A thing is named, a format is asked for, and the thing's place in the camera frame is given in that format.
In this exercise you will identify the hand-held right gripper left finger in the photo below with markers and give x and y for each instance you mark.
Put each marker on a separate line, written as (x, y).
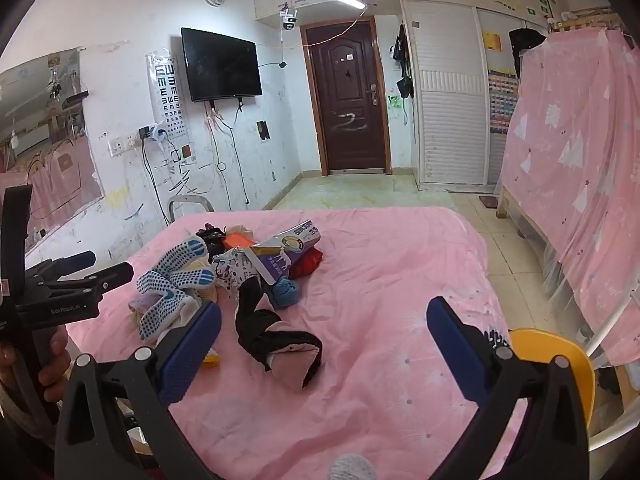
(192, 355)

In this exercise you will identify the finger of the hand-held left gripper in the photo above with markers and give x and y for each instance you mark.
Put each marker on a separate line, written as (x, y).
(105, 277)
(75, 260)

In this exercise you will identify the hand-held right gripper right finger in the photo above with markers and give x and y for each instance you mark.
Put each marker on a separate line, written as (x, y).
(452, 350)

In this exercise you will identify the yellow plastic chair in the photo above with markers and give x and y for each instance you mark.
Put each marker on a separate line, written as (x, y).
(540, 342)

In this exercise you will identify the blue knitted cloth ball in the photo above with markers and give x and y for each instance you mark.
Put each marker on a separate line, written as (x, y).
(286, 292)

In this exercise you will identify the person's left hand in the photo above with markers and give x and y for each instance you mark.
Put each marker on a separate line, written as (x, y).
(54, 360)

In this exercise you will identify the yellow packet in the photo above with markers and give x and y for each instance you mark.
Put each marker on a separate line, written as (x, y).
(211, 361)

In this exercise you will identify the white blue-dotted gloves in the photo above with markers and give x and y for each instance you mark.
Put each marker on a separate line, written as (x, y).
(160, 317)

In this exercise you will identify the black stocking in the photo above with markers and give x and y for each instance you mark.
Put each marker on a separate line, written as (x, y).
(250, 305)

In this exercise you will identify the black white patterned cloth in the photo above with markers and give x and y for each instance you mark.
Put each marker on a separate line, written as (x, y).
(230, 270)

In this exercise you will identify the pink black-trimmed cloth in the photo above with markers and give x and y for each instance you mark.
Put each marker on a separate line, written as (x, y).
(295, 355)

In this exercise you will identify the pink flowered bed sheet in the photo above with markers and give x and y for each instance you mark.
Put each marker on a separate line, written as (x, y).
(375, 270)

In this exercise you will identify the orange packet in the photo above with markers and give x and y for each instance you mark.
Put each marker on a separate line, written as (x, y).
(237, 241)

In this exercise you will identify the red packet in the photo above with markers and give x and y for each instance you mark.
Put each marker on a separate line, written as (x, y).
(307, 262)

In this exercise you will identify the brown floor mat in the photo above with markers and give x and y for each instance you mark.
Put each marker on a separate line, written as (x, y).
(488, 201)

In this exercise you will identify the grey knitted cloth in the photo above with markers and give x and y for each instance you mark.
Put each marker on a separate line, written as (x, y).
(352, 467)

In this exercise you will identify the white face mask box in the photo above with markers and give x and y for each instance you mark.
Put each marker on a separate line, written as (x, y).
(302, 235)

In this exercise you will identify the white metal chair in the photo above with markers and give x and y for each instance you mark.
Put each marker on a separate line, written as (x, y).
(612, 320)

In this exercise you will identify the eye chart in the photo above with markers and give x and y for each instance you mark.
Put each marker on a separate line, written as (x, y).
(170, 90)

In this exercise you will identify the white louvred wardrobe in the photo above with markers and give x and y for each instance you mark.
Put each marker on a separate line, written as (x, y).
(450, 125)

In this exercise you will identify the pink tree-print curtain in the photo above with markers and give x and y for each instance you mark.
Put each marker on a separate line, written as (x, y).
(575, 160)

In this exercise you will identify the coloured grid poster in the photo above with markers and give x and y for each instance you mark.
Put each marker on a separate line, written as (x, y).
(502, 102)

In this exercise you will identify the black hanging bag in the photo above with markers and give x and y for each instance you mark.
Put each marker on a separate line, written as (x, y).
(405, 87)

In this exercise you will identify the dark brown door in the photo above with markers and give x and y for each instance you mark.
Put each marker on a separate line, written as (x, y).
(350, 85)

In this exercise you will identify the yellow orange poster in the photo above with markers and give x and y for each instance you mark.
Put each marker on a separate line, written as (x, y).
(491, 41)

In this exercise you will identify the black hanging garment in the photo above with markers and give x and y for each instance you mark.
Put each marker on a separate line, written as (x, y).
(401, 42)

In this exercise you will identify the black cloth on bunk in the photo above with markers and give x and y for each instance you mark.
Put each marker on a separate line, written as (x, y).
(525, 45)

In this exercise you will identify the wall mirror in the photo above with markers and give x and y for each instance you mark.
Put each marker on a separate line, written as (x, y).
(50, 150)

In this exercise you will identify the metal stool frame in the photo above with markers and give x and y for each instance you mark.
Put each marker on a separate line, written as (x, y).
(190, 199)

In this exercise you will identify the white wall socket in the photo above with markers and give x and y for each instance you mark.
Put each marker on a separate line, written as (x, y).
(122, 145)

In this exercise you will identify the red green wall card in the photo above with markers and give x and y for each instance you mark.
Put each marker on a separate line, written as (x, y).
(186, 153)

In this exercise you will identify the black wall television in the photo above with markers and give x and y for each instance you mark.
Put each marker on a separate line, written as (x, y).
(220, 65)

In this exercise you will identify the white security camera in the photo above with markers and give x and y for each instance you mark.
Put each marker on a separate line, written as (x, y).
(289, 20)

